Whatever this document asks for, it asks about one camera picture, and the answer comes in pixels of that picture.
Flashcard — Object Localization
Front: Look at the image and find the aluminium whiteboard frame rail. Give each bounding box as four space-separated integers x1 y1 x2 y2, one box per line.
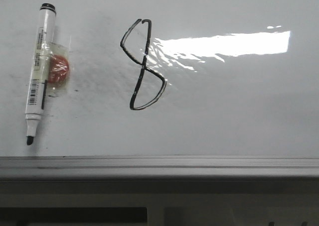
0 155 319 181

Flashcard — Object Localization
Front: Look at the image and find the grey cabinet below whiteboard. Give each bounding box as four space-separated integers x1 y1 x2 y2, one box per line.
0 178 319 226

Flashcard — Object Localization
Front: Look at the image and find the white whiteboard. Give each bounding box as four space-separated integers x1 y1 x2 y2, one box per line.
0 0 319 158

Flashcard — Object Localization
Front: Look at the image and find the white whiteboard marker pen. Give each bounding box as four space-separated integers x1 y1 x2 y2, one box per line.
25 2 56 145

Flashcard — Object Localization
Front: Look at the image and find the red round magnet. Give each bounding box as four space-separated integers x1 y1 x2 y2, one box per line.
48 55 69 85

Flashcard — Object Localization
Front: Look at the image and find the clear adhesive tape piece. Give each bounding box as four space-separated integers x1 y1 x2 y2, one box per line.
31 41 71 96

